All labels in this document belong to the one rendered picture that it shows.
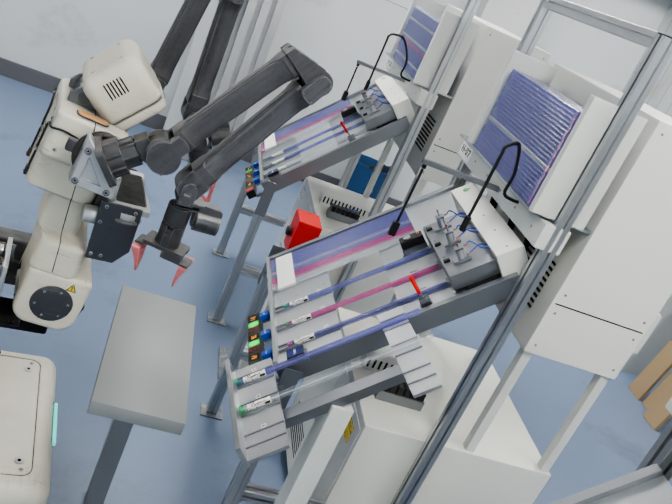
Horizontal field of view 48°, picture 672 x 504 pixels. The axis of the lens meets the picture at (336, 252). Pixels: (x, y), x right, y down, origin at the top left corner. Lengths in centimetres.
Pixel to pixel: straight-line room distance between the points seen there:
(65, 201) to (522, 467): 155
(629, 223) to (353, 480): 109
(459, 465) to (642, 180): 100
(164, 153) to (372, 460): 114
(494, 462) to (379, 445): 37
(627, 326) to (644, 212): 35
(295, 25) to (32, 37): 188
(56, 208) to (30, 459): 71
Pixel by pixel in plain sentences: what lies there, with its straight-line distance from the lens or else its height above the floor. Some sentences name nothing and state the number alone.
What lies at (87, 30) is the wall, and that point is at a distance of 587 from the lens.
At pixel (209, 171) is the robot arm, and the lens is 173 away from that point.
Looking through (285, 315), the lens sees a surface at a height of 74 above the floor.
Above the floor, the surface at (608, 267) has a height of 132.
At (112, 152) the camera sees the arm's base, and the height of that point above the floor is 121.
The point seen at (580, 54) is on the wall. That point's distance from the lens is 638.
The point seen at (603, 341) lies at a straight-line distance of 230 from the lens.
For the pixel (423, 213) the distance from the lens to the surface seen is 258.
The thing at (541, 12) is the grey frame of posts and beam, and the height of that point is 184.
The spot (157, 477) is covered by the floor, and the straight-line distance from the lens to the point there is 273.
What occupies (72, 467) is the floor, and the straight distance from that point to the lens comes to 267.
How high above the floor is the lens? 180
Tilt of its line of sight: 21 degrees down
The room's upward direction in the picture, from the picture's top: 25 degrees clockwise
